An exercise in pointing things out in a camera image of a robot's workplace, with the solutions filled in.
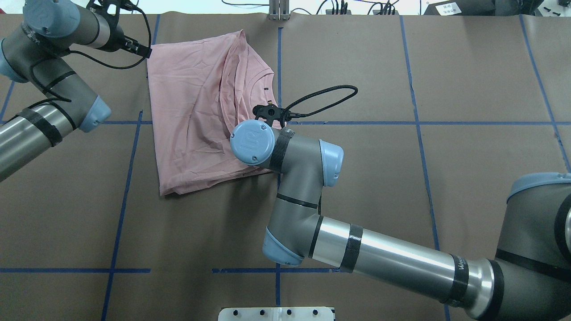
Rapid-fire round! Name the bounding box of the pink snoopy t-shirt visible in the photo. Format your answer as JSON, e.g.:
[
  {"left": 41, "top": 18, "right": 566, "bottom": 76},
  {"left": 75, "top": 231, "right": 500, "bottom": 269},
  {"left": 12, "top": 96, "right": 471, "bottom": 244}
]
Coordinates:
[{"left": 147, "top": 30, "right": 275, "bottom": 196}]

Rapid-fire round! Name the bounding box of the black power supply box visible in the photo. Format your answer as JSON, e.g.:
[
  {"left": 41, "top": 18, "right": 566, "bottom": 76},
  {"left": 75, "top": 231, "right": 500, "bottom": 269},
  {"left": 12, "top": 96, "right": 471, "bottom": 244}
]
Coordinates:
[{"left": 422, "top": 0, "right": 496, "bottom": 16}]

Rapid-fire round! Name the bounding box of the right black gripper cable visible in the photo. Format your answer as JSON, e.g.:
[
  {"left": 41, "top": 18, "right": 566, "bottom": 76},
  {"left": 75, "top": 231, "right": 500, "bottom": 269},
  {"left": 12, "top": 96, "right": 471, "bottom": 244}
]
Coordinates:
[{"left": 281, "top": 85, "right": 359, "bottom": 121}]

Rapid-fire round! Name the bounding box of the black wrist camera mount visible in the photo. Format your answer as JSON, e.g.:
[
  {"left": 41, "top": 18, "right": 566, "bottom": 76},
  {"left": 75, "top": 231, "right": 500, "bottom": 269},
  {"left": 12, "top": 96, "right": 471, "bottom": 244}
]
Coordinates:
[
  {"left": 252, "top": 103, "right": 292, "bottom": 128},
  {"left": 86, "top": 0, "right": 139, "bottom": 24}
]

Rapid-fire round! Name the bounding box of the aluminium frame post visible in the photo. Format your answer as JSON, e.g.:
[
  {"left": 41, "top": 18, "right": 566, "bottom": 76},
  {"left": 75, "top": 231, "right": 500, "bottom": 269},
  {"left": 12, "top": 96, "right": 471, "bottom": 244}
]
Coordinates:
[{"left": 267, "top": 0, "right": 291, "bottom": 21}]

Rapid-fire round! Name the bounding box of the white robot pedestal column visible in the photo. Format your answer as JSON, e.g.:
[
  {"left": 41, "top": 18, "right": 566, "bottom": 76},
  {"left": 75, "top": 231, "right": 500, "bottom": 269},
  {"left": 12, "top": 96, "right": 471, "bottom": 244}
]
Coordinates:
[{"left": 218, "top": 306, "right": 336, "bottom": 321}]

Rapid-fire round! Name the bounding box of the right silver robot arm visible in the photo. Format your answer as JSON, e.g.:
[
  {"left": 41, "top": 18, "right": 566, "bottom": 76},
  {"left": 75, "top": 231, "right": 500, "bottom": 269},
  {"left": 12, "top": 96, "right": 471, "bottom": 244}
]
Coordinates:
[{"left": 280, "top": 124, "right": 567, "bottom": 321}]

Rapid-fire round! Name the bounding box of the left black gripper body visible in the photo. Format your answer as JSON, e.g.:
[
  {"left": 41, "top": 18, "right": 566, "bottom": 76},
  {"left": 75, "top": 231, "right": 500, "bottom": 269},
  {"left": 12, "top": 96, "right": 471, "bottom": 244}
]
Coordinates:
[{"left": 107, "top": 18, "right": 134, "bottom": 52}]

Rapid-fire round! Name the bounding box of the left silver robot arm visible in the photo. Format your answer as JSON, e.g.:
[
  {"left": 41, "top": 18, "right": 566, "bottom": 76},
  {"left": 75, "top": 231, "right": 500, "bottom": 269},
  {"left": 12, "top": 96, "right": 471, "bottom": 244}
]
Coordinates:
[{"left": 0, "top": 0, "right": 152, "bottom": 180}]

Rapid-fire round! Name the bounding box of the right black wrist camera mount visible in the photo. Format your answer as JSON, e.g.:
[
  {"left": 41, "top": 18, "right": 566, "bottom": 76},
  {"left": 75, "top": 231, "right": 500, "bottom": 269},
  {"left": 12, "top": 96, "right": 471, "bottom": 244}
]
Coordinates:
[{"left": 252, "top": 103, "right": 292, "bottom": 128}]

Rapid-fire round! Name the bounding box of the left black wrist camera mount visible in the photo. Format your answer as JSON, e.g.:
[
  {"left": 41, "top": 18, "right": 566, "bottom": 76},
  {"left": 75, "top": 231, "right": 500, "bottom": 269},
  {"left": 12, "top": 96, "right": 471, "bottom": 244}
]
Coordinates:
[{"left": 86, "top": 0, "right": 139, "bottom": 24}]

